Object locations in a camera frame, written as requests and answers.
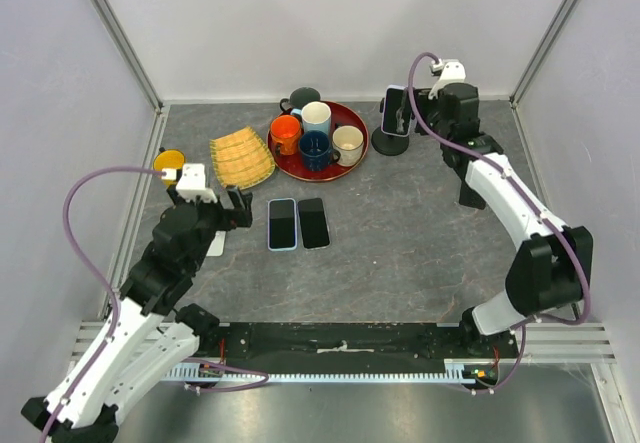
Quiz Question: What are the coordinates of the red round tray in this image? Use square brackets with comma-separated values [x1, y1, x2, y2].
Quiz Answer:
[267, 101, 370, 182]

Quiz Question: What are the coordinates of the left aluminium frame post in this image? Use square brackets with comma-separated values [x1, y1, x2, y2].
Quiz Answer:
[68, 0, 165, 114]

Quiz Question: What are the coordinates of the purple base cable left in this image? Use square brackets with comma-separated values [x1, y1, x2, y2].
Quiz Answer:
[182, 357, 270, 395]

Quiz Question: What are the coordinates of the black round-base phone stand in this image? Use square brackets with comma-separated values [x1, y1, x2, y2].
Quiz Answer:
[371, 100, 409, 156]

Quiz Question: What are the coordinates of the light blue cased phone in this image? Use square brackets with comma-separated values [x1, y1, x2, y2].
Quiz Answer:
[267, 198, 297, 252]

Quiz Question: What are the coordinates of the right aluminium frame post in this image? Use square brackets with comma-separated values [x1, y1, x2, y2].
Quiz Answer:
[509, 0, 581, 110]

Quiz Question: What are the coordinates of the light blue mug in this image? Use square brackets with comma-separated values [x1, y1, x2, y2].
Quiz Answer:
[291, 101, 332, 136]

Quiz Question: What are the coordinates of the aluminium frame post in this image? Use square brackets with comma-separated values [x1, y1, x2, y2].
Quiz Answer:
[509, 0, 581, 110]
[68, 0, 165, 114]

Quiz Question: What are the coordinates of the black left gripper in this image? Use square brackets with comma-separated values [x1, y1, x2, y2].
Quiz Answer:
[170, 183, 253, 271]

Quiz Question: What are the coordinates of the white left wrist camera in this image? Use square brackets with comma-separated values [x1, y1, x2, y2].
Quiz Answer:
[161, 163, 218, 203]

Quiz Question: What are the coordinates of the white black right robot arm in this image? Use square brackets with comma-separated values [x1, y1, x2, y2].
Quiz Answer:
[401, 82, 593, 357]

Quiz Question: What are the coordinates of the lavender cased phone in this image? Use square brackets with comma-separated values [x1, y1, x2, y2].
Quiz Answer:
[381, 85, 414, 137]

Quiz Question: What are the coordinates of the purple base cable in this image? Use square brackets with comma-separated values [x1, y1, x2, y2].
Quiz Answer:
[182, 357, 270, 395]
[462, 322, 527, 397]

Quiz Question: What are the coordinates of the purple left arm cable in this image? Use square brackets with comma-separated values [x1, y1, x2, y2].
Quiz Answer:
[37, 165, 169, 443]

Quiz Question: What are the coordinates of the orange mug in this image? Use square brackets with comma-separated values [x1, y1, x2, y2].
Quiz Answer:
[269, 115, 302, 156]

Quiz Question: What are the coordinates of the grey slotted cable duct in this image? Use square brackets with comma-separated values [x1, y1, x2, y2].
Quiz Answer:
[161, 361, 498, 385]

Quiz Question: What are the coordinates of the yellow mug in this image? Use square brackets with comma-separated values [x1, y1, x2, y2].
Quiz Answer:
[153, 148, 186, 182]

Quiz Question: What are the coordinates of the clear cased black phone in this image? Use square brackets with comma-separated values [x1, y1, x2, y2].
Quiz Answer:
[298, 198, 330, 250]

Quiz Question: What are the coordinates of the cream dimpled mug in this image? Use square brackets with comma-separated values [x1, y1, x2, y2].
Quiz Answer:
[332, 126, 364, 167]

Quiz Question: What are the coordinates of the woven bamboo tray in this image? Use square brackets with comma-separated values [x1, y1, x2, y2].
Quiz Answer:
[209, 126, 276, 190]

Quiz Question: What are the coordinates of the black block phone stand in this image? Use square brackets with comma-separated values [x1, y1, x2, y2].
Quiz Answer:
[458, 179, 486, 210]

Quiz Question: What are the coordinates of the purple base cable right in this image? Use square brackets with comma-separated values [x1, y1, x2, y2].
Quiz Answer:
[462, 322, 527, 397]

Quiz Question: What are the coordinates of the dark blue mug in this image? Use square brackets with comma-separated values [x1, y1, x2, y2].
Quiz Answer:
[298, 131, 340, 172]

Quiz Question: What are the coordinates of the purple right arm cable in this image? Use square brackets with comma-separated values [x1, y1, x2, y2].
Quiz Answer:
[408, 52, 596, 325]

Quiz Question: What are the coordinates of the dark grey mug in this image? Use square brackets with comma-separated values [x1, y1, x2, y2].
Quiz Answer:
[279, 87, 321, 113]

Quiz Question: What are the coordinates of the white phone stand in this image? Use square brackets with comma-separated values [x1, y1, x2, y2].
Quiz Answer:
[206, 231, 226, 257]

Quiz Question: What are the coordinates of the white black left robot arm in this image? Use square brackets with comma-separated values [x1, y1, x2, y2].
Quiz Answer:
[21, 185, 253, 442]

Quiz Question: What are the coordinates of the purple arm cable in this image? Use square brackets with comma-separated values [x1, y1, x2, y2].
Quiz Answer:
[408, 52, 596, 325]
[37, 165, 169, 443]

